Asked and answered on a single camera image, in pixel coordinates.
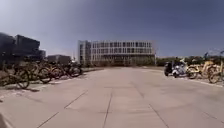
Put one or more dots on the row of parked bicycles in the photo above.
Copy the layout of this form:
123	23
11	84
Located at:
36	71

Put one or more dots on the low grey building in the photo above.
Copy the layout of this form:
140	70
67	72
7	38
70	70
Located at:
59	59

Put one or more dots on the row of distant trees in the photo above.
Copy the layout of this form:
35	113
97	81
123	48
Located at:
193	60

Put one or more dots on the row of bushes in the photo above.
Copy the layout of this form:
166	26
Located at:
116	62

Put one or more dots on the dark scooter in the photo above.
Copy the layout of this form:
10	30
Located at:
168	67

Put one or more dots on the white building with window rows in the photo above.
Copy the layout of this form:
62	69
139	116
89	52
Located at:
116	50

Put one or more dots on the grey paved plaza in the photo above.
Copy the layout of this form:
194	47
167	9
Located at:
113	100

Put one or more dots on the dark building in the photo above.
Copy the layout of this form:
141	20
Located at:
20	46

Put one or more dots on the white scooter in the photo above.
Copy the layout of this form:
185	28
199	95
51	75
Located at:
180	69

